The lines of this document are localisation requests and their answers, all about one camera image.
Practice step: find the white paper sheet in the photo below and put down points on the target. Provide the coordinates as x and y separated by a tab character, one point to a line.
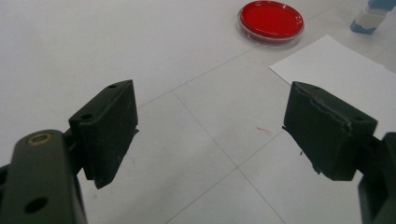
345	74

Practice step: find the round red ink pad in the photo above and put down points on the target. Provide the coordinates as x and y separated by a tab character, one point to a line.
271	20

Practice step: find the blue and white stamp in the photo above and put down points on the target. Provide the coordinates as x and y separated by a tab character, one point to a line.
370	17

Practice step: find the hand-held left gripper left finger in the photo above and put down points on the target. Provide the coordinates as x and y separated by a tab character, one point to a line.
106	130

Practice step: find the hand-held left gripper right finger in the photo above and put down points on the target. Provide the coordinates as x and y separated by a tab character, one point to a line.
323	137

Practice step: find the white table cover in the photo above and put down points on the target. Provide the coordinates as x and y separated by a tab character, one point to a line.
93	40

